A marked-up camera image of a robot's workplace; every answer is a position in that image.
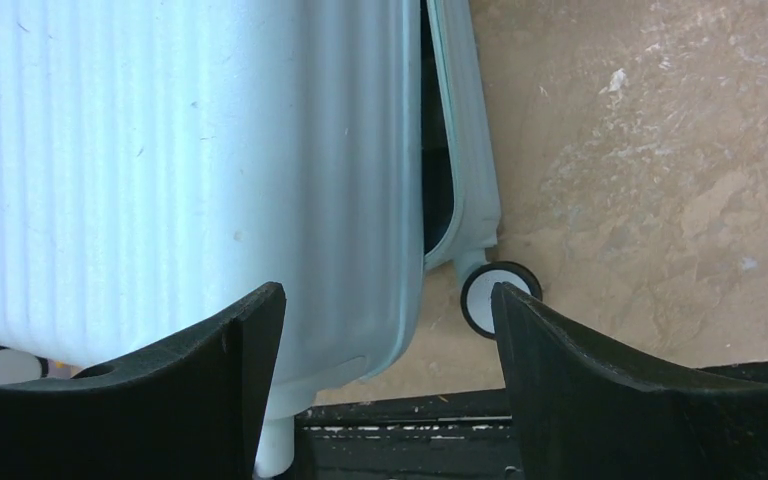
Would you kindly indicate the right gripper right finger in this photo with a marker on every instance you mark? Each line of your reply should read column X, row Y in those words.
column 586, row 406

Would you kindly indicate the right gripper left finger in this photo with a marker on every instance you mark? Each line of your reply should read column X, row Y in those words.
column 189, row 406

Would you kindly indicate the light blue suitcase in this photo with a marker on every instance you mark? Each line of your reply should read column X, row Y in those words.
column 160, row 160

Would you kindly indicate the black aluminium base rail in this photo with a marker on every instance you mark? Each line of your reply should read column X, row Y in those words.
column 466, row 436

